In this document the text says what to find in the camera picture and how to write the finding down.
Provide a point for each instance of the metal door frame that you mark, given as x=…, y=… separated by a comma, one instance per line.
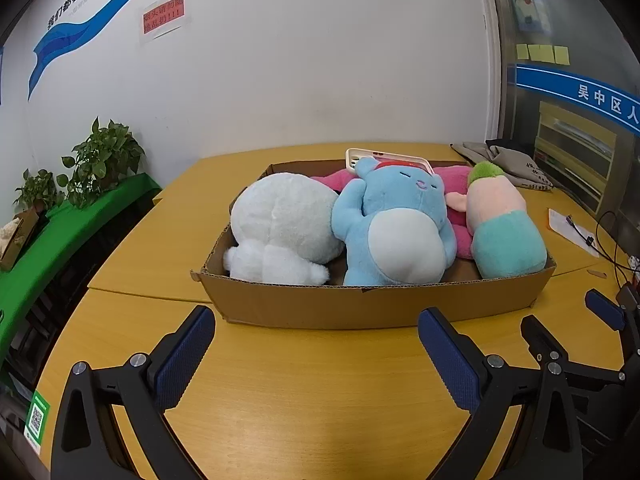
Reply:
x=500, y=50

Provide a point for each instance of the blue wave wall decal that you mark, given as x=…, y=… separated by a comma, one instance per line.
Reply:
x=60, y=42

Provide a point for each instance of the white paper sheet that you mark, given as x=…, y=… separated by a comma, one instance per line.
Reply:
x=562, y=225

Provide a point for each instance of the blue plush toy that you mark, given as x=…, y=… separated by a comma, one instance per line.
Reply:
x=395, y=230

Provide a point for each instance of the green code sticker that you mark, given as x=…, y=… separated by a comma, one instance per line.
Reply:
x=37, y=417

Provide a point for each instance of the red paper notice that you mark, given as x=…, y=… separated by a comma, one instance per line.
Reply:
x=164, y=17

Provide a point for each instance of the yellow file rack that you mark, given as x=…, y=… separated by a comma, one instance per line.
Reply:
x=570, y=155

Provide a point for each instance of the green table cloth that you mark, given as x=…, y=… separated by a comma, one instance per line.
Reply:
x=75, y=240

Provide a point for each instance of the white plush toy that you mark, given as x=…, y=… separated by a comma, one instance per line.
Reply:
x=280, y=220

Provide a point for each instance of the large potted green plant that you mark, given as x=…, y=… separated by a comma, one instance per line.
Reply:
x=102, y=155

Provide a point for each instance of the small brown cardboard box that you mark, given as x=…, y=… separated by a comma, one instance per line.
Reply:
x=17, y=240

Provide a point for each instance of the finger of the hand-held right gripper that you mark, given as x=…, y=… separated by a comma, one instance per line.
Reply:
x=604, y=306
x=539, y=339

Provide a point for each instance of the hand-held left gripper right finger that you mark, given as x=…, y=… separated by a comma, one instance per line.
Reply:
x=447, y=362

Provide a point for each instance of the small potted green plant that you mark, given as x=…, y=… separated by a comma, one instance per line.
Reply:
x=37, y=190

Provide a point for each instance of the cartoon poster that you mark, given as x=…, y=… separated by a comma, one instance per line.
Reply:
x=527, y=2

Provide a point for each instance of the peach and teal plush toy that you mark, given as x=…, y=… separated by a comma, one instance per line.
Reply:
x=500, y=240

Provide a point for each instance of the blue sign band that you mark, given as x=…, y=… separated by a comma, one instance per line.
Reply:
x=560, y=85

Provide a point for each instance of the pink plush toy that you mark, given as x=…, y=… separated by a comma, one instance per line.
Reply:
x=456, y=182

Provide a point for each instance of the yellow sticky note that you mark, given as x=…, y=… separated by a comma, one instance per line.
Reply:
x=547, y=54
x=562, y=55
x=522, y=52
x=535, y=53

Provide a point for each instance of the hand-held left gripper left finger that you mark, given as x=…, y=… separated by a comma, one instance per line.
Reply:
x=184, y=357

